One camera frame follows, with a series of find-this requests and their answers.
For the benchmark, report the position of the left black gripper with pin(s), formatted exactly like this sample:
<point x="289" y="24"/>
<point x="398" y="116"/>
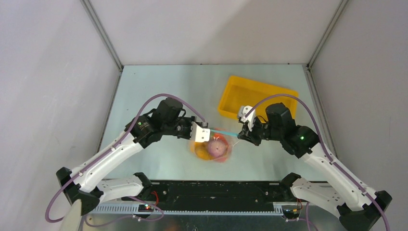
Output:
<point x="189" y="120"/>

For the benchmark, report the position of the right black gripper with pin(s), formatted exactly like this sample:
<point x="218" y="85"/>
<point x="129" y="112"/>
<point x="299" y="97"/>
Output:
<point x="248" y="136"/>

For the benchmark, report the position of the yellow bell pepper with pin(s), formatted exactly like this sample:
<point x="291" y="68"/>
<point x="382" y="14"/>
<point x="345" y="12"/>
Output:
<point x="202" y="153"/>

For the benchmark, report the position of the purple onion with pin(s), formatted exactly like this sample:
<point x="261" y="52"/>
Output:
<point x="217" y="148"/>

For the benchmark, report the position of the clear zip top bag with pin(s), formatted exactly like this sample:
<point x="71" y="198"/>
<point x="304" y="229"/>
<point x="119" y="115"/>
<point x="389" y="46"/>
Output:
<point x="231" y="137"/>

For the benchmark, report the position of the red carrot with leaves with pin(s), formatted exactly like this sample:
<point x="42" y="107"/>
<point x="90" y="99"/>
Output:
<point x="222" y="158"/>

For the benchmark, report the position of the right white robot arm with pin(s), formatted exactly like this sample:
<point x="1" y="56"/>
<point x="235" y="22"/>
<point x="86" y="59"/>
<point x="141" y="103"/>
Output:
<point x="357" y="206"/>

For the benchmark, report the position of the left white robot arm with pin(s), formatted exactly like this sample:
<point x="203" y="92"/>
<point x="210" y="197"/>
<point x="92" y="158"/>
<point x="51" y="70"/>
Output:
<point x="86" y="183"/>

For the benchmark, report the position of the yellow plastic tray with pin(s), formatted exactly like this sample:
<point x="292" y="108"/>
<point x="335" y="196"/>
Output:
<point x="241" y="91"/>

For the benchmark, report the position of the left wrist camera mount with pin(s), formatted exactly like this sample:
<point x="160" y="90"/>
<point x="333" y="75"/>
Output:
<point x="199" y="134"/>

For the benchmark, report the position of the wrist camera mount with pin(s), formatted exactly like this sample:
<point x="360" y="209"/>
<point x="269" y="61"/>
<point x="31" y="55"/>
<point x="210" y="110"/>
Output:
<point x="199" y="134"/>
<point x="246" y="115"/>

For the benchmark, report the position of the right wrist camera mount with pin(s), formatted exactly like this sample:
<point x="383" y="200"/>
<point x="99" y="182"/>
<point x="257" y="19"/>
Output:
<point x="246" y="115"/>

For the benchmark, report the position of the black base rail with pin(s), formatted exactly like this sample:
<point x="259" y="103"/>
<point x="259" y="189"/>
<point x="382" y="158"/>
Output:
<point x="217" y="196"/>

